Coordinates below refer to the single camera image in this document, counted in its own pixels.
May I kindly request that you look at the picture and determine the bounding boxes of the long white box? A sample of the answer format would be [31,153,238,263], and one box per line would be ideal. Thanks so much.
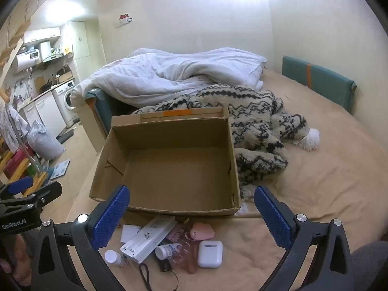
[120,215,178,264]

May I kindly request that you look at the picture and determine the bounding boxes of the person's grey trousers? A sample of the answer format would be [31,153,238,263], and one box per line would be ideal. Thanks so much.
[346,242,388,291]

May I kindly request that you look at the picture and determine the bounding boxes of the beige black patterned blanket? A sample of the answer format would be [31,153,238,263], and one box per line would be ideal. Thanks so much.
[132,84,321,213]

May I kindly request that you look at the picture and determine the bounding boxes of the white tall cabinet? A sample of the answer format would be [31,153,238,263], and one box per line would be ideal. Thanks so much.
[68,21,91,81]

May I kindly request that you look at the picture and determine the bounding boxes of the teal cushion with orange stripe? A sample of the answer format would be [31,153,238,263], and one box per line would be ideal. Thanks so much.
[282,55,356,115]

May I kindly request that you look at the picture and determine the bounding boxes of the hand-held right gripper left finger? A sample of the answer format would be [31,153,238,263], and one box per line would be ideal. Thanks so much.
[30,184,131,291]

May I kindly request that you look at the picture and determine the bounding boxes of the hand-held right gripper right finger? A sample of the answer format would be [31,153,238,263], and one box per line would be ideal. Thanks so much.
[254,186,354,291]

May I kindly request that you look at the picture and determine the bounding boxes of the bathroom scale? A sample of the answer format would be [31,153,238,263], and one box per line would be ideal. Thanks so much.
[48,159,71,180]

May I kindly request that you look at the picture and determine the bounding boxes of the wall-mounted white holder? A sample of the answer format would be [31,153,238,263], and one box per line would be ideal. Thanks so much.
[115,14,134,28]

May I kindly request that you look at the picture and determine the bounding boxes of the pink transparent massage comb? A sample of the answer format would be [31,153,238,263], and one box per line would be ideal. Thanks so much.
[170,223,201,275]

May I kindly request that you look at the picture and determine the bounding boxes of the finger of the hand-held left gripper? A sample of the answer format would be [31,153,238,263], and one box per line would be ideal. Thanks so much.
[0,181,63,216]
[0,176,34,199]

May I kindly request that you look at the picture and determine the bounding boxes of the white earbud case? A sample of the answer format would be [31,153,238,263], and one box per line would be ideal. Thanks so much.
[197,240,223,269]

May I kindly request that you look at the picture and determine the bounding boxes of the white cylindrical appliance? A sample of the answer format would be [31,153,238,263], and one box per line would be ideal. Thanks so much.
[39,40,52,61]

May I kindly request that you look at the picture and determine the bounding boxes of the pink cloud-shaped case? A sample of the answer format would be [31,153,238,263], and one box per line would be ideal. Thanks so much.
[190,222,216,242]

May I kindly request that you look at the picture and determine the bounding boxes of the pink patterned packet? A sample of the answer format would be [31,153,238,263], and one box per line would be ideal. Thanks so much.
[166,221,190,243]

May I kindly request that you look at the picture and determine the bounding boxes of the black device with strap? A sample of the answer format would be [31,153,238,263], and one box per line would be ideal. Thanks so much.
[139,258,182,291]

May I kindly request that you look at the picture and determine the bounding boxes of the white hanging cloth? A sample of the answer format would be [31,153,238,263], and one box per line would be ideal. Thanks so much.
[0,103,31,152]

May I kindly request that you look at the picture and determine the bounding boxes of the white wall cabinet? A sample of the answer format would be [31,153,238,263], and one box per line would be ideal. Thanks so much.
[24,27,61,43]

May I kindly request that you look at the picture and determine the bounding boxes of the dark floor mat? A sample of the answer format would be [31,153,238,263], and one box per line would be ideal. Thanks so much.
[56,129,75,144]

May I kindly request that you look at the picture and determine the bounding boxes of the white duvet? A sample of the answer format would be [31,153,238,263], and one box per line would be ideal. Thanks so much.
[70,48,268,107]

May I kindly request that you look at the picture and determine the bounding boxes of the white base cabinet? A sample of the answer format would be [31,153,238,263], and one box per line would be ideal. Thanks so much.
[20,91,67,134]

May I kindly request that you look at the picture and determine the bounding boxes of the small white pill bottle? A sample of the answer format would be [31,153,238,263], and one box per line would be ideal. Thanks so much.
[104,249,129,269]

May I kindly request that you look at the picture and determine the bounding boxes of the white washing machine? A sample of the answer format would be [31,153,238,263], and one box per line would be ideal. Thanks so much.
[51,80,80,128]

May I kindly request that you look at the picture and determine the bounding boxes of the wooden rack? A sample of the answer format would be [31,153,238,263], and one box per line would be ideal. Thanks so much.
[0,136,49,197]

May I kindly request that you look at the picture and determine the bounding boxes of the bed with beige sheet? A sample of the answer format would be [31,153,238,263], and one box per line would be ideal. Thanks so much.
[65,67,388,291]

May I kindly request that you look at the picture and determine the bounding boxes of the small white tube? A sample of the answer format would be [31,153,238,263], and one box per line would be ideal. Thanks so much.
[155,242,182,260]

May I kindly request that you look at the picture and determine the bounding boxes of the white square block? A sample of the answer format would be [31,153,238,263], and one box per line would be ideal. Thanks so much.
[121,224,142,243]

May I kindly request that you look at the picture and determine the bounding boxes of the white plastic bag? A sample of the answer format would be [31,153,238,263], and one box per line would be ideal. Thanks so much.
[27,120,65,160]

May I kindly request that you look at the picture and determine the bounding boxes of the wooden staircase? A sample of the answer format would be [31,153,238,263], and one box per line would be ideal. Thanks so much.
[0,0,61,76]

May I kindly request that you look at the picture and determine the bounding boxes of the white water heater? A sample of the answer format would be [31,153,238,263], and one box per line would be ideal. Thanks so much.
[15,49,41,74]

